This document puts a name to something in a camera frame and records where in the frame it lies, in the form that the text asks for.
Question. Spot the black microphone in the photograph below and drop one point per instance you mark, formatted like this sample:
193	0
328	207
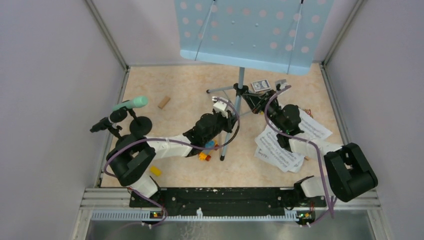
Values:
112	126

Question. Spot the yellow toy brick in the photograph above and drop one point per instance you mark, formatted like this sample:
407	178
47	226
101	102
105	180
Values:
155	171

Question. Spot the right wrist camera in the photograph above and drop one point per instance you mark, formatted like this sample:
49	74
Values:
280	84

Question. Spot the red owl toy block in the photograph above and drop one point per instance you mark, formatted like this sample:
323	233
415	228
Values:
308	112

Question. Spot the playing card box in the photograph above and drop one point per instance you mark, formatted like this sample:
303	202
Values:
260	85

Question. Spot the mint green microphone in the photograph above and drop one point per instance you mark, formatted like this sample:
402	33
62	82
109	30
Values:
140	125

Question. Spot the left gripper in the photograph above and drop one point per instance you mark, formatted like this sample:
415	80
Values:
229	122

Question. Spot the sheet music page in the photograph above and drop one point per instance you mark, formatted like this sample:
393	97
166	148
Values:
313	128
269	151

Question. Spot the blue music stand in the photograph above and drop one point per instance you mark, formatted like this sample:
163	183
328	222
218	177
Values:
271	35

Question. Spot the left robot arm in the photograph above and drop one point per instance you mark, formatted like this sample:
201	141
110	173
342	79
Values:
131	158

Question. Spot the wooden block far left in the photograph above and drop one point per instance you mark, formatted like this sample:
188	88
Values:
164	102

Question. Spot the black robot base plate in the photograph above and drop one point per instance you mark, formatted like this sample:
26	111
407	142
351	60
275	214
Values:
227	203

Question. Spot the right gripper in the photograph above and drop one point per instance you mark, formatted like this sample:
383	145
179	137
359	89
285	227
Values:
257	101

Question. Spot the toy block car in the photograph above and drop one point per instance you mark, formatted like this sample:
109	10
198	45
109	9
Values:
205	154

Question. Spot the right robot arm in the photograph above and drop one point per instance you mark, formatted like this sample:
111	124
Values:
347	173

